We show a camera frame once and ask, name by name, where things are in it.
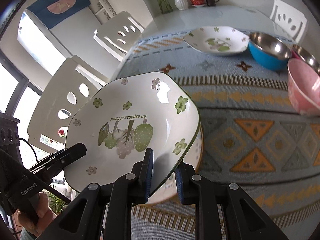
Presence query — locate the red lidded sugar bowl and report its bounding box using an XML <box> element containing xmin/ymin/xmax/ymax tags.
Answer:
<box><xmin>190</xmin><ymin>0</ymin><xmax>206</xmax><ymax>7</ymax></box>

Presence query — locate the magenta steel bowl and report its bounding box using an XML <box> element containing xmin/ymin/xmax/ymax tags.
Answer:
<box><xmin>291</xmin><ymin>44</ymin><xmax>320</xmax><ymax>75</ymax></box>

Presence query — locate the person's left hand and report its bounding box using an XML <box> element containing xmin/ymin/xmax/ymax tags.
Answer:
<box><xmin>17</xmin><ymin>192</ymin><xmax>56</xmax><ymax>237</ymax></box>

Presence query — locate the white chair far end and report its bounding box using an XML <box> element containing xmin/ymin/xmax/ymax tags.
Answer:
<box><xmin>270</xmin><ymin>0</ymin><xmax>308</xmax><ymax>43</ymax></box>

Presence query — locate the pink ceramic bowl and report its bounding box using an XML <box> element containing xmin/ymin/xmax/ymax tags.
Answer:
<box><xmin>287</xmin><ymin>59</ymin><xmax>319</xmax><ymax>116</ymax></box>

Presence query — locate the white floral square plate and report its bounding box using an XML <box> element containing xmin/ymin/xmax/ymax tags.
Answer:
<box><xmin>64</xmin><ymin>72</ymin><xmax>201</xmax><ymax>193</ymax></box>

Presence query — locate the blue patterned table mat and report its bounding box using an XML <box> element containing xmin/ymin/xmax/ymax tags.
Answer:
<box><xmin>115</xmin><ymin>34</ymin><xmax>319</xmax><ymax>239</ymax></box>

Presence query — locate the blue and pink wall hanging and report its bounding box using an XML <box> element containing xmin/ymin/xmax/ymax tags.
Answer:
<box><xmin>27</xmin><ymin>0</ymin><xmax>91</xmax><ymax>29</ymax></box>

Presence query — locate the green potted plant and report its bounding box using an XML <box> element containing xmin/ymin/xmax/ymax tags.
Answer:
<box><xmin>42</xmin><ymin>182</ymin><xmax>69</xmax><ymax>215</ymax></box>

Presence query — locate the white chair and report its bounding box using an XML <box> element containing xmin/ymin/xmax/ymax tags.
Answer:
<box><xmin>27</xmin><ymin>56</ymin><xmax>109</xmax><ymax>153</ymax></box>
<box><xmin>93</xmin><ymin>11</ymin><xmax>144</xmax><ymax>61</ymax></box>

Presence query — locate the blue steel bowl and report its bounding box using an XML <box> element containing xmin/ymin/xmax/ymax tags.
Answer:
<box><xmin>248</xmin><ymin>32</ymin><xmax>292</xmax><ymax>72</ymax></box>

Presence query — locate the white chair near left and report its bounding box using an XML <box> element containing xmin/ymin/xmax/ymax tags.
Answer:
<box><xmin>27</xmin><ymin>56</ymin><xmax>109</xmax><ymax>153</ymax></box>

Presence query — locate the far white floral plate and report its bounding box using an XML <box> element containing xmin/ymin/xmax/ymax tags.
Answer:
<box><xmin>183</xmin><ymin>25</ymin><xmax>249</xmax><ymax>56</ymax></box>

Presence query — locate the white chair far left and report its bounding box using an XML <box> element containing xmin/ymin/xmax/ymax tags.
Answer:
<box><xmin>93</xmin><ymin>11</ymin><xmax>144</xmax><ymax>61</ymax></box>

